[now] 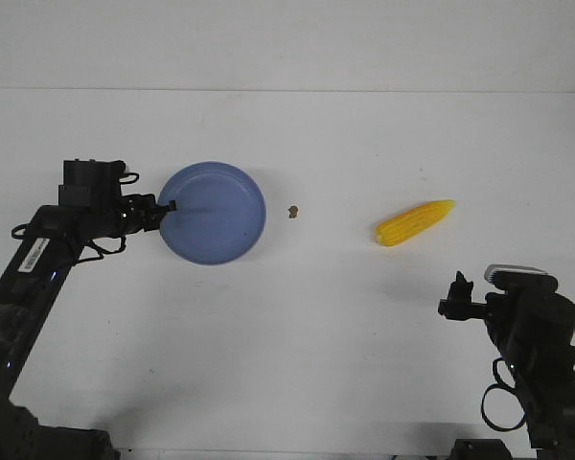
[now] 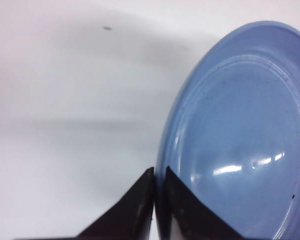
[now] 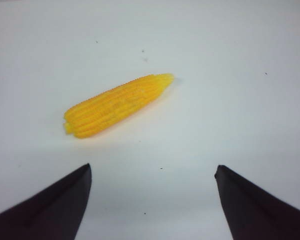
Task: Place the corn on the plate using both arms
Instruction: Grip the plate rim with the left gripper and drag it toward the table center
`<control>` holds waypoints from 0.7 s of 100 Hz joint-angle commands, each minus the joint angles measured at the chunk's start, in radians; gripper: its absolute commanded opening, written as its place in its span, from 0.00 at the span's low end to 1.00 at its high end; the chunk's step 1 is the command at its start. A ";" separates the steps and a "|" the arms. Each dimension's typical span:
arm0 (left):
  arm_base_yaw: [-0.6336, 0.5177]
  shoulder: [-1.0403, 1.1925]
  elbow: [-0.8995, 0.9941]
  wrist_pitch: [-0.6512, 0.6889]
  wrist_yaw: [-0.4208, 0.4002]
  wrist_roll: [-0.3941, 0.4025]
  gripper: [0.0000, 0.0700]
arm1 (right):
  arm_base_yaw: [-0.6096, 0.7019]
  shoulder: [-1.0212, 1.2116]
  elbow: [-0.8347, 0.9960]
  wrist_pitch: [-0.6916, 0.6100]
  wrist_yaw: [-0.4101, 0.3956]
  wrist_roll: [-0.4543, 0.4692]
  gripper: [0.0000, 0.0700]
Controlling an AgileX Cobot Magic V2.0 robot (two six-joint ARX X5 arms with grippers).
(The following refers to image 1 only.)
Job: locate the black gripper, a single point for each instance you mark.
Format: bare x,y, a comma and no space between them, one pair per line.
95,189
459,305

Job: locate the blue round plate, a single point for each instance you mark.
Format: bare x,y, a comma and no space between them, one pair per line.
219,213

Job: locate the yellow corn cob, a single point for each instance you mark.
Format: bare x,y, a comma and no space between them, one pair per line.
412,222

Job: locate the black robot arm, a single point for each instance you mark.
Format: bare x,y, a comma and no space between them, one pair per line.
532,326
51,244

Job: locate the small brown table mark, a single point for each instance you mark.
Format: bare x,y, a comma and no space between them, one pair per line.
293,212

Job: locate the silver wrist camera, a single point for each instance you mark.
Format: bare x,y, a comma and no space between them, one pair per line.
507,277

